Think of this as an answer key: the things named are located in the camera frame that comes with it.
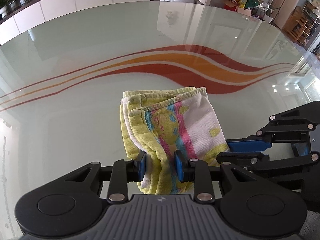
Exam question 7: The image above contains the potted plant in white vase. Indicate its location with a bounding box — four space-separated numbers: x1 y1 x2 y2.
0 0 10 18

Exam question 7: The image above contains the cardboard box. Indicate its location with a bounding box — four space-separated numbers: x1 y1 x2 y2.
223 1 251 16

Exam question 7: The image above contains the wooden chair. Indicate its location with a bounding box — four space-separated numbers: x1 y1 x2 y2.
287 3 320 47

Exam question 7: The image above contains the white television cabinet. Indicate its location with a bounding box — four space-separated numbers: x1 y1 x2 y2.
0 0 153 47

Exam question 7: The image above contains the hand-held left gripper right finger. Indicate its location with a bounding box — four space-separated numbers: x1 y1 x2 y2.
174 150 270 204

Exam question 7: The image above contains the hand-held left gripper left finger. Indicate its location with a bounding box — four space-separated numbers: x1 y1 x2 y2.
51 151 147 204

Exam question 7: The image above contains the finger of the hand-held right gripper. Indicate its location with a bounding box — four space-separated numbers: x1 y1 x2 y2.
226 101 320 153
216 151 320 172

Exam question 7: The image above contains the yellow printed towel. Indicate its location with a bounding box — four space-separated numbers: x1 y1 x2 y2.
119 87 230 195

